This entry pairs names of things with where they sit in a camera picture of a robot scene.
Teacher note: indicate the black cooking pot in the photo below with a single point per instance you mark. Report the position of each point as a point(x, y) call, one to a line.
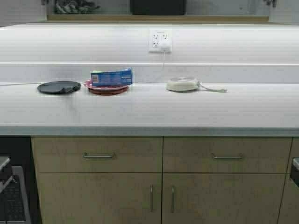
point(158, 7)

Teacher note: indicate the dark grey pot lid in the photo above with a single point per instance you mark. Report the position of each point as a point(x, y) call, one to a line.
point(59, 87)

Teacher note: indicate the right lower cabinet door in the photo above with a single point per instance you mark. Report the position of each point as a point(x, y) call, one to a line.
point(222, 198)

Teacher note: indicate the cabinet door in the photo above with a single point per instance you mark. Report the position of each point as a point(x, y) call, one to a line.
point(222, 198)
point(99, 198)

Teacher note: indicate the left lower cabinet door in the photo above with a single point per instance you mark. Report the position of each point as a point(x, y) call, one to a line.
point(99, 198)

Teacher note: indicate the patterned cloth in cabinet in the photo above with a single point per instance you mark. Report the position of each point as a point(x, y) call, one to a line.
point(75, 7)

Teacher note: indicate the far right lower cabinet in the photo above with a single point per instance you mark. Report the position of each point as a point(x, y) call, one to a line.
point(289, 210)

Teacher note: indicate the cream frying pan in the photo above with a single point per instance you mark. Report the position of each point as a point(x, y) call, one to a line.
point(184, 84)

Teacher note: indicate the blue cardboard box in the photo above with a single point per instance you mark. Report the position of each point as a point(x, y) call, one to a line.
point(111, 78)

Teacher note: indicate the red plate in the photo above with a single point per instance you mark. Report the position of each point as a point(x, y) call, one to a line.
point(108, 92)

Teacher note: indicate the right lower drawer front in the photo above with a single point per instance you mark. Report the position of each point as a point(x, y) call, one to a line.
point(226, 154)

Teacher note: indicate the white charger plug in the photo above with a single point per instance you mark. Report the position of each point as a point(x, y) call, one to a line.
point(165, 46)

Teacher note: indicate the pink polka dot plate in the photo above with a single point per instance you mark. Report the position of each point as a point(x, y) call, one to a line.
point(88, 84)

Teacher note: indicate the left lower drawer front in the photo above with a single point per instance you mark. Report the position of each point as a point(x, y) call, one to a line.
point(65, 154)

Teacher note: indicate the stainless steel microwave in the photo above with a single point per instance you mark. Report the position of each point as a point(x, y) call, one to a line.
point(14, 208)

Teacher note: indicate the left lower door handle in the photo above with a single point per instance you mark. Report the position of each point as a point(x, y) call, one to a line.
point(151, 198)

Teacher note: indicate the door handle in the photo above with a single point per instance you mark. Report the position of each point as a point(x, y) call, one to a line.
point(151, 198)
point(172, 199)

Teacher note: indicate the white wall outlet plate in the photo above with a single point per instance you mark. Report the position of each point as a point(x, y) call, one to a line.
point(158, 36)

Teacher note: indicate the left drawer metal handle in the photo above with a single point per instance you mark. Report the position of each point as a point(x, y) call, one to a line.
point(99, 156)

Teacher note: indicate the drawer metal handle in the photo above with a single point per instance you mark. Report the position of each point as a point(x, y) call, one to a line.
point(99, 156)
point(239, 157)

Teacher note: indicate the right lower door handle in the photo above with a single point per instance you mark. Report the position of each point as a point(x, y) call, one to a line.
point(172, 199)

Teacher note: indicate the right drawer metal handle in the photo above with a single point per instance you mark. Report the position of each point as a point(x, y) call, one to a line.
point(239, 157)

